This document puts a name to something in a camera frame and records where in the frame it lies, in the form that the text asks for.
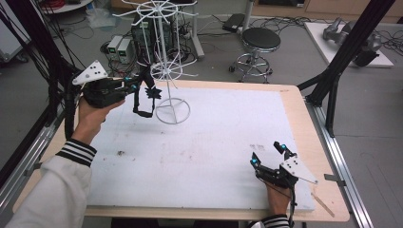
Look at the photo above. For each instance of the black frame strut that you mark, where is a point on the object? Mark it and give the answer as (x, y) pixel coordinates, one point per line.
(348, 47)
(31, 41)

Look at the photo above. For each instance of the white floor board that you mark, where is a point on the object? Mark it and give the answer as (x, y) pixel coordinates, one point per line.
(316, 38)

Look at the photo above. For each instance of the black power adapter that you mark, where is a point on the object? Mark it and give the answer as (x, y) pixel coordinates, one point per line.
(234, 22)

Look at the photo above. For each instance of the metal bracket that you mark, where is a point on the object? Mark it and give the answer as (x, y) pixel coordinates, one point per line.
(334, 179)

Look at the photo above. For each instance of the round white side table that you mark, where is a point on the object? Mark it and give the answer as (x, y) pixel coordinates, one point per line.
(68, 7)

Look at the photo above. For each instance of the aluminium rail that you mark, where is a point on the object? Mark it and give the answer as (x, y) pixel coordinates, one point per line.
(28, 158)
(342, 158)

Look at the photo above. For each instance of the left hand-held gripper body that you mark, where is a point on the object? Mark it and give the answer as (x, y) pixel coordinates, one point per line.
(101, 91)

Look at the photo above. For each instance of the white foam mat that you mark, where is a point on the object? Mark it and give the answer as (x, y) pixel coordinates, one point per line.
(206, 142)

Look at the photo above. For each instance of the wooden stick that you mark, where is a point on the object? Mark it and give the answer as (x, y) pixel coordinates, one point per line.
(323, 205)

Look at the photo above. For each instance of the person's right hand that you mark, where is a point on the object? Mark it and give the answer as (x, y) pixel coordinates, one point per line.
(278, 199)

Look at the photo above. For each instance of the person's left hand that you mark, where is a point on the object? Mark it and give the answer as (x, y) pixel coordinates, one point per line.
(90, 120)

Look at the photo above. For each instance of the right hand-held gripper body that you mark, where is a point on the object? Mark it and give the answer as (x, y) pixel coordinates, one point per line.
(297, 169)

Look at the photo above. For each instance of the clear plastic bag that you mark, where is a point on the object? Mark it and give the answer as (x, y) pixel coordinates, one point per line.
(101, 17)

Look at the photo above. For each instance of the black round stool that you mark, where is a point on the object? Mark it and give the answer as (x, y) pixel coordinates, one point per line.
(260, 38)

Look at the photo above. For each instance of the grey power supply unit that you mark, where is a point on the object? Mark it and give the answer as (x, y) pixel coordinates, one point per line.
(114, 44)
(124, 50)

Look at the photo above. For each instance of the black computer tower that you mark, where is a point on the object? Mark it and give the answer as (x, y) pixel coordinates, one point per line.
(142, 34)

